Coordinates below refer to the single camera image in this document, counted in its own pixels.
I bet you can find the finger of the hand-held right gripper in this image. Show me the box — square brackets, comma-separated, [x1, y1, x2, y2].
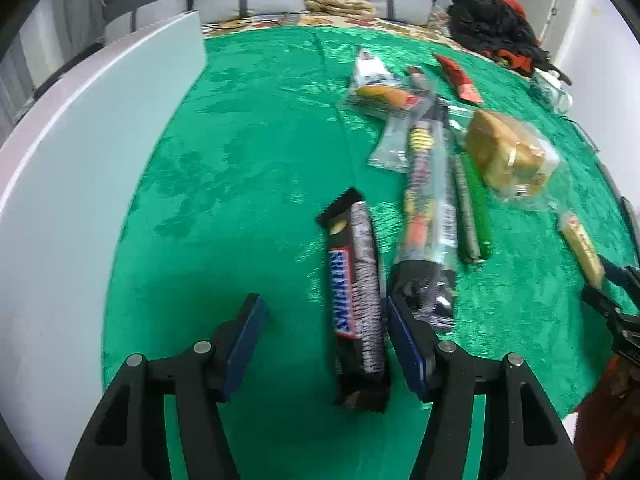
[581, 284, 625, 324]
[597, 255, 640, 288]

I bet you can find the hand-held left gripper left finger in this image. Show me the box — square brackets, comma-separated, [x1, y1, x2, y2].
[65, 294, 268, 480]

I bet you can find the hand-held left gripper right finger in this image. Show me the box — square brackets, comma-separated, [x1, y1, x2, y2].
[385, 296, 586, 480]

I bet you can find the dark brown chocolate bar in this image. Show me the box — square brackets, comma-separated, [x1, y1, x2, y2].
[315, 187, 392, 413]

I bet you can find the long clear snack packet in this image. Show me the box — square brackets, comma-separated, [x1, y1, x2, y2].
[389, 104, 460, 335]

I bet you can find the yellow snack bar packet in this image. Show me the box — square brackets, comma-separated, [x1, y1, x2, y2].
[557, 211, 607, 289]

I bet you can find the dark green snack stick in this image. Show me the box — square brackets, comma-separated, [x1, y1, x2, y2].
[451, 155, 483, 264]

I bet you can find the bright green snack stick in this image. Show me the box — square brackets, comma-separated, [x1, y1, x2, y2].
[460, 151, 494, 257]

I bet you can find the bread loaf in clear bag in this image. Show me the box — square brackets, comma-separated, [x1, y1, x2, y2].
[464, 109, 567, 211]

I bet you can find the green patterned cloth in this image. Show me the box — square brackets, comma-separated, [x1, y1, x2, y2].
[101, 26, 640, 480]

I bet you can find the white blue teapot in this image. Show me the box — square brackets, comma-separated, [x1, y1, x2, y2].
[529, 71, 572, 114]

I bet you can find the small clear snack packet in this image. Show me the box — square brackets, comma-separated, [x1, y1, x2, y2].
[367, 110, 426, 174]

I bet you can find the white table board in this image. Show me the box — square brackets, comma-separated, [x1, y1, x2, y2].
[0, 10, 208, 480]

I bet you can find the yellow pastry in clear packet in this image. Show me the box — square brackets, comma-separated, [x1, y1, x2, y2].
[342, 82, 420, 120]

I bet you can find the red snack packet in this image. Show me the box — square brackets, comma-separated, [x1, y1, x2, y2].
[434, 53, 485, 106]

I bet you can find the white wardrobe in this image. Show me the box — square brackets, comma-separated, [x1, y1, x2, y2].
[510, 0, 640, 111]

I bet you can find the black jacket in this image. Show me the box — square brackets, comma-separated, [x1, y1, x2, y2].
[445, 0, 571, 86]

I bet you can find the white blue snack packet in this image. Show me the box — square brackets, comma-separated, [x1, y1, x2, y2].
[352, 46, 402, 92]

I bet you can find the orange red garment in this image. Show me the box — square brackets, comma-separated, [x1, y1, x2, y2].
[495, 0, 537, 73]

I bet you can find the clear plastic bag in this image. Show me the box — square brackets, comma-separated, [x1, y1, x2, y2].
[425, 0, 453, 36]

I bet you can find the grey curtain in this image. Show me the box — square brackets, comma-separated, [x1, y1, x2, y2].
[0, 0, 106, 131]

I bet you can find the beige folded cloth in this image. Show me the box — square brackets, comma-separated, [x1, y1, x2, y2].
[304, 0, 376, 17]

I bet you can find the black cable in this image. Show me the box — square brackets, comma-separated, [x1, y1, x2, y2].
[596, 161, 640, 252]

